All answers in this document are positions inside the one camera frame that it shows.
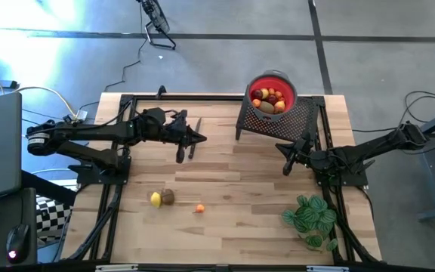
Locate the red collapsible colander grey rim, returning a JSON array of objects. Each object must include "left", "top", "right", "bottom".
[{"left": 245, "top": 69, "right": 298, "bottom": 123}]

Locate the black floor cable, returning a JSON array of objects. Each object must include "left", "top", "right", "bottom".
[{"left": 351, "top": 89, "right": 435, "bottom": 158}]

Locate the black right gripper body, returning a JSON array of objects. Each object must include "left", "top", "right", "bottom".
[{"left": 282, "top": 131, "right": 317, "bottom": 177}]

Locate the black computer mouse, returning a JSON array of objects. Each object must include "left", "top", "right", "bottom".
[{"left": 5, "top": 223, "right": 31, "bottom": 264}]

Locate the brown toy kiwi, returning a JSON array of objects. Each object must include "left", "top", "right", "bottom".
[
  {"left": 160, "top": 187, "right": 176, "bottom": 206},
  {"left": 258, "top": 100, "right": 276, "bottom": 115}
]

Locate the black kitchen knife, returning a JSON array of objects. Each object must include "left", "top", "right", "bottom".
[{"left": 187, "top": 116, "right": 203, "bottom": 160}]

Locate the green artificial plant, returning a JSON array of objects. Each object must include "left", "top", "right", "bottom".
[{"left": 281, "top": 193, "right": 340, "bottom": 253}]

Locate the white power cable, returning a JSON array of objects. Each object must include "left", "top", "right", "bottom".
[{"left": 0, "top": 61, "right": 79, "bottom": 118}]

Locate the power strip with plugs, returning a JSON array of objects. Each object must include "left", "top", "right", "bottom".
[{"left": 60, "top": 109, "right": 89, "bottom": 125}]

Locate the blue-grey metal table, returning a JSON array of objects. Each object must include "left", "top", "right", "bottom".
[{"left": 393, "top": 104, "right": 435, "bottom": 223}]

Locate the black perforated metal shelf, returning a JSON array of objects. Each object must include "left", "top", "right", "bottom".
[{"left": 233, "top": 84, "right": 322, "bottom": 147}]

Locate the silver bracket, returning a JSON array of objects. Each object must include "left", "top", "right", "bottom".
[
  {"left": 95, "top": 264, "right": 140, "bottom": 272},
  {"left": 307, "top": 265, "right": 350, "bottom": 272}
]

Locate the black aluminium table frame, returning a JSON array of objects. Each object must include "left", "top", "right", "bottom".
[{"left": 60, "top": 92, "right": 384, "bottom": 265}]

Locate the black desk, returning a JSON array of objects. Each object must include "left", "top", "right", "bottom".
[{"left": 0, "top": 187, "right": 39, "bottom": 267}]

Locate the black floor fan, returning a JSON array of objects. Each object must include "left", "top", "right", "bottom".
[{"left": 135, "top": 0, "right": 177, "bottom": 51}]

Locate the black-white checkerboard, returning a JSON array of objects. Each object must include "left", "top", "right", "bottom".
[{"left": 35, "top": 194, "right": 74, "bottom": 243}]

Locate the black fan cable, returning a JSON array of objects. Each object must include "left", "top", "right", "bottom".
[{"left": 76, "top": 2, "right": 146, "bottom": 111}]

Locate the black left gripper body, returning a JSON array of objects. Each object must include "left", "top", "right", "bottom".
[{"left": 159, "top": 109, "right": 190, "bottom": 165}]

